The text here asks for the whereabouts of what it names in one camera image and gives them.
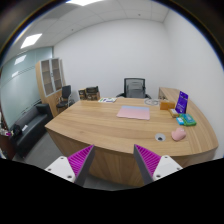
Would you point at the white leaflet on desk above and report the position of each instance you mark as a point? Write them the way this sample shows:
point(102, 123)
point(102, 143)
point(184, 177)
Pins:
point(107, 100)

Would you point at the pink and blue mouse pad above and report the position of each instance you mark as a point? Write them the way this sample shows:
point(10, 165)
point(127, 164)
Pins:
point(134, 112)

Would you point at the orange cardboard box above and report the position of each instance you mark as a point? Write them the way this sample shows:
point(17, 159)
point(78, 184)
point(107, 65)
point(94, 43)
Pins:
point(166, 105)

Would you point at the small yellow box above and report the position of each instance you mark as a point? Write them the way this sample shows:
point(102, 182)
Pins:
point(173, 113)

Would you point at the black visitor chair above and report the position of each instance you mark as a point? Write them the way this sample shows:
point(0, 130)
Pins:
point(64, 99)

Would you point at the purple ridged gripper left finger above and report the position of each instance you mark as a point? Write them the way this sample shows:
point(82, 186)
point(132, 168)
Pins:
point(75, 167)

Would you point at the blue small pack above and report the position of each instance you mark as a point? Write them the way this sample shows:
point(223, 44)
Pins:
point(180, 121)

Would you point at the black leather sofa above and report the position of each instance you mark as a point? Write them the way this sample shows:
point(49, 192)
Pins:
point(29, 128)

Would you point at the pink computer mouse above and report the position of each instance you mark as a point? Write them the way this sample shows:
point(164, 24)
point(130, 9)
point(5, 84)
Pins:
point(178, 134)

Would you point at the purple standing sign card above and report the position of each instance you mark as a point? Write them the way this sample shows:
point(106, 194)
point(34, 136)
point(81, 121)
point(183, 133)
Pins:
point(181, 105)

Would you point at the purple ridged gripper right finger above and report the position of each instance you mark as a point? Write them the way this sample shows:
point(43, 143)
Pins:
point(152, 166)

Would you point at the grey mesh office chair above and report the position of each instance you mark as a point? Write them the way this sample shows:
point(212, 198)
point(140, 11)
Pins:
point(134, 88)

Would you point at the wooden glass-door cabinet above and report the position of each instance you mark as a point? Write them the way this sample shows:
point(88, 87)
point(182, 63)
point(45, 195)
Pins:
point(50, 81)

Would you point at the large wooden office desk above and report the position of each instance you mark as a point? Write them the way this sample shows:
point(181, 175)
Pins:
point(88, 123)

